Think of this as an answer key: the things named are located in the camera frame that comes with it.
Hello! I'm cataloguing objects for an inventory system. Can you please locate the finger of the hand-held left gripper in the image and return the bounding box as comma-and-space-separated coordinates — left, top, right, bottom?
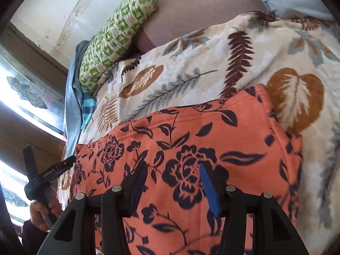
57, 156, 77, 171

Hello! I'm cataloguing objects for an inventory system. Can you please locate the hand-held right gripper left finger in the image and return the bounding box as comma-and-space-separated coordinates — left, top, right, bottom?
36, 161, 149, 255

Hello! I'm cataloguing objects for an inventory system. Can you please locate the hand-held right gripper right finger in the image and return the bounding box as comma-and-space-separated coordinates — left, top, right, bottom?
199, 161, 310, 255

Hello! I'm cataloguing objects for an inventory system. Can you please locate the orange floral garment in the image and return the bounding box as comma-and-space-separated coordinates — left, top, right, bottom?
60, 84, 305, 255

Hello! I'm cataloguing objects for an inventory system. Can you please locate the person's left forearm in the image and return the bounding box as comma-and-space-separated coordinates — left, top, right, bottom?
21, 219, 50, 255

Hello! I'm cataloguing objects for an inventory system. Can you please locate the person's left hand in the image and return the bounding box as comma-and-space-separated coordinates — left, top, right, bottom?
29, 188, 64, 232

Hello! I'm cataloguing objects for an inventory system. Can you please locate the teal striped cloth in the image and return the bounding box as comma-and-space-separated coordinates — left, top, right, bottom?
81, 90, 96, 130

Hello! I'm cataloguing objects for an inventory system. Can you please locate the blue-grey cloth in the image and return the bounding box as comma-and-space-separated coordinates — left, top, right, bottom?
64, 40, 92, 154

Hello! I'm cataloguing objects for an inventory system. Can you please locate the stained glass window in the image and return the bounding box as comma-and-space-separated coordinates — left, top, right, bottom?
0, 45, 67, 226

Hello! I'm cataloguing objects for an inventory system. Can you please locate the leaf print blanket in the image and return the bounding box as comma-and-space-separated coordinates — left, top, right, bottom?
57, 11, 340, 255

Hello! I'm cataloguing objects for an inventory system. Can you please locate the green checkered pillow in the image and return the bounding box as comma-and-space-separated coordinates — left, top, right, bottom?
79, 0, 168, 96

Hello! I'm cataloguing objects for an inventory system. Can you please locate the light blue pillow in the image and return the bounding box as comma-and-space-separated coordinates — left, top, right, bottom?
236, 0, 335, 22

